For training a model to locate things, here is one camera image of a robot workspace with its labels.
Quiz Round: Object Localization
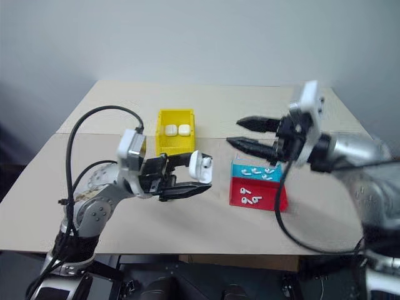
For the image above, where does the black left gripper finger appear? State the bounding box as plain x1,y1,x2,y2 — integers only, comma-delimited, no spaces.
164,152,193,169
158,181,214,203

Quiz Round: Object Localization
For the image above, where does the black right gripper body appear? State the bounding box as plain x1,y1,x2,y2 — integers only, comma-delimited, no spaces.
272,112,313,167

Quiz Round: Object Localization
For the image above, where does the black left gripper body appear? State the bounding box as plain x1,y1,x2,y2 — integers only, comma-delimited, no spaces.
137,155,178,200

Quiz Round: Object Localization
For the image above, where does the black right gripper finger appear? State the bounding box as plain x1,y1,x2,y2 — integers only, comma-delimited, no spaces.
236,115,284,134
225,136,279,163

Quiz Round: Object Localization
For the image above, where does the yellow plastic bin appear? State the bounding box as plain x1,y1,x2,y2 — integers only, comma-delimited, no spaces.
155,108,198,157

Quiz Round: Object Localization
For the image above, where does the blue earbud tray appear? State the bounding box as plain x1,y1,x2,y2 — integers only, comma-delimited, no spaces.
230,155,283,186

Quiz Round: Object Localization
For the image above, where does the red earbud tray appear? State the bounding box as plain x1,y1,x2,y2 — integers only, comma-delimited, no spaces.
229,176,289,213

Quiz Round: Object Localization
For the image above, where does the brown board under table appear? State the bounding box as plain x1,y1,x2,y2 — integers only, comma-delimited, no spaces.
178,254,301,273

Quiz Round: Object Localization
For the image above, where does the dark rounded shape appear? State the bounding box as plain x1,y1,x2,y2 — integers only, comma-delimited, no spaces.
219,282,251,300
142,274,181,300

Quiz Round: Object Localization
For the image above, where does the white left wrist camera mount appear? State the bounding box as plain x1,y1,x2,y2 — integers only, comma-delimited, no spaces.
116,127,148,198

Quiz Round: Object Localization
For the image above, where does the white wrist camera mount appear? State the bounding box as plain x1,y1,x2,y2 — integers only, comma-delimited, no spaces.
287,80,324,167
116,127,148,198

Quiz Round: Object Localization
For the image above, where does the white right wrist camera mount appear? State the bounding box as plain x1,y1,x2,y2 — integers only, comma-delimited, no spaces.
287,80,324,167

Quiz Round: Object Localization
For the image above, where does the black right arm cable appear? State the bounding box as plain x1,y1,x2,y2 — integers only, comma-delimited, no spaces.
273,157,367,256

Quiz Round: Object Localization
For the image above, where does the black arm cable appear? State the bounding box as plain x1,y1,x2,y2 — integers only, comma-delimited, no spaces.
273,157,367,256
27,105,146,294

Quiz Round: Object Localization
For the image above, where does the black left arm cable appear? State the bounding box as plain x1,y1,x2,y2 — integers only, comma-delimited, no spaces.
27,105,146,294

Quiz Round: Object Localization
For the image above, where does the black table frame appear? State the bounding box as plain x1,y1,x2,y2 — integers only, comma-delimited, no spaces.
90,252,368,300

